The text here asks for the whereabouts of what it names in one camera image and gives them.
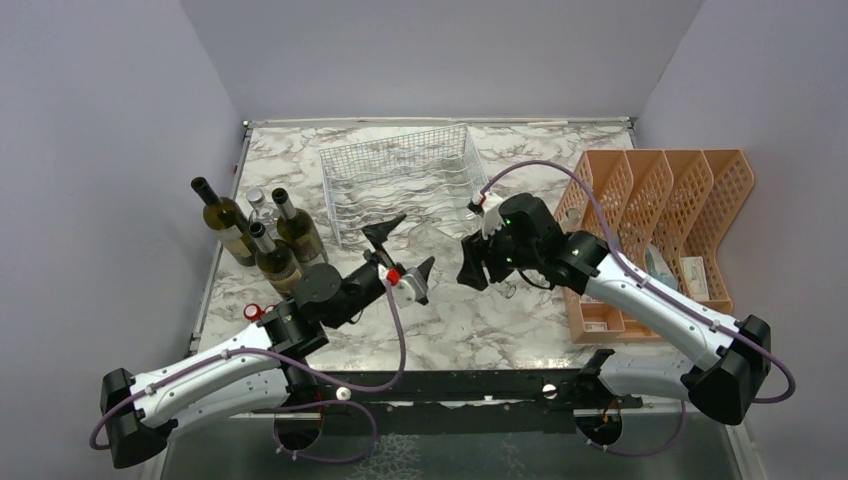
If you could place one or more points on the black front mounting rail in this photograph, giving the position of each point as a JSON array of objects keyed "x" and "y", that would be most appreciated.
[{"x": 558, "y": 401}]

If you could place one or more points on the green wine bottle middle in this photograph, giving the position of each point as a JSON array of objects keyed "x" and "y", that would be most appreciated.
[{"x": 297, "y": 228}]

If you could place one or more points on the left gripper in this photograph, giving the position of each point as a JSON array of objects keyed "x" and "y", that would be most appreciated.
[{"x": 378, "y": 235}]

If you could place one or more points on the white wire wine rack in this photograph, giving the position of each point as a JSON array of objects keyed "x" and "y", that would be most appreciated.
[{"x": 375, "y": 180}]

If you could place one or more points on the blue white tape dispenser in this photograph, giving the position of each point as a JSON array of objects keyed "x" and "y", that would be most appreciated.
[{"x": 658, "y": 268}]

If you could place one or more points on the red capped small bottle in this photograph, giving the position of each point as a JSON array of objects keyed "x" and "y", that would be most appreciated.
[{"x": 253, "y": 312}]

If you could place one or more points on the green wine bottle front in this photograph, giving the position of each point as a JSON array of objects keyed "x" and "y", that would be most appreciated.
[{"x": 275, "y": 260}]

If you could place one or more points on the clear glass bottle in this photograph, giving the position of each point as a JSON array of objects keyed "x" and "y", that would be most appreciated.
[
  {"x": 506, "y": 289},
  {"x": 571, "y": 219},
  {"x": 463, "y": 177}
]

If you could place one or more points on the green wine bottle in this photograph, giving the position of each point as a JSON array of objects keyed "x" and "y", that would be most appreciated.
[
  {"x": 225, "y": 218},
  {"x": 297, "y": 228},
  {"x": 275, "y": 260}
]

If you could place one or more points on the green wine bottle back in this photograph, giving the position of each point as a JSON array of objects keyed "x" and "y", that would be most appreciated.
[{"x": 225, "y": 218}]

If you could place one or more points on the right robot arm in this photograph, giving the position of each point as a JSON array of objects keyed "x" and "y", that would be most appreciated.
[{"x": 726, "y": 358}]

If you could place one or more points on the white label card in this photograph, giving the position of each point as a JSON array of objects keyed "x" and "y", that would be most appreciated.
[{"x": 694, "y": 274}]

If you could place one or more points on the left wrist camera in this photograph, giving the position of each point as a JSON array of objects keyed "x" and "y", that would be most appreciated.
[{"x": 408, "y": 288}]

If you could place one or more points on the orange plastic file organizer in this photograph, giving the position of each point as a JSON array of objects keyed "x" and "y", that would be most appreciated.
[{"x": 681, "y": 201}]

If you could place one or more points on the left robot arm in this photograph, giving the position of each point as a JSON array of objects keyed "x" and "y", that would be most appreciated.
[{"x": 261, "y": 366}]

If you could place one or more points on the clear bottle silver cap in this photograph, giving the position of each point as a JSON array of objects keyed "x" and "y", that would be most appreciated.
[{"x": 262, "y": 210}]

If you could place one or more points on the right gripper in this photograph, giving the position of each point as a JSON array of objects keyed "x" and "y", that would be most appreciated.
[{"x": 476, "y": 251}]

